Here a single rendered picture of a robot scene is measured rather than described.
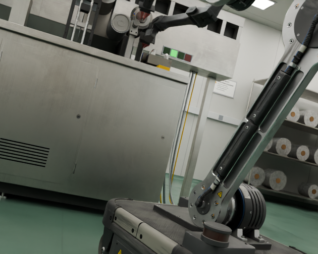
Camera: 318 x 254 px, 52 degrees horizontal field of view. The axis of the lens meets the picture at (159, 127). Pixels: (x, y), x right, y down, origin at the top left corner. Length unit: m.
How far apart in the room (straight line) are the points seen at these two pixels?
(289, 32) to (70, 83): 1.20
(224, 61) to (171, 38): 0.48
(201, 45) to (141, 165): 1.22
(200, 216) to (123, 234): 0.24
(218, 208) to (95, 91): 1.09
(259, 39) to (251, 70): 0.55
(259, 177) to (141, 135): 3.52
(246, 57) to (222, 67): 2.90
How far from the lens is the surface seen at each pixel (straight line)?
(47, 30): 2.49
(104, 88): 1.84
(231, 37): 2.92
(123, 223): 1.09
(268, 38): 5.92
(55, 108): 1.82
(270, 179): 5.30
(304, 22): 0.95
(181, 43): 2.64
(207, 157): 5.25
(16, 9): 2.26
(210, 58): 2.71
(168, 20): 1.93
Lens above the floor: 0.48
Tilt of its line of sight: 3 degrees up
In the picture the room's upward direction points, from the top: 14 degrees clockwise
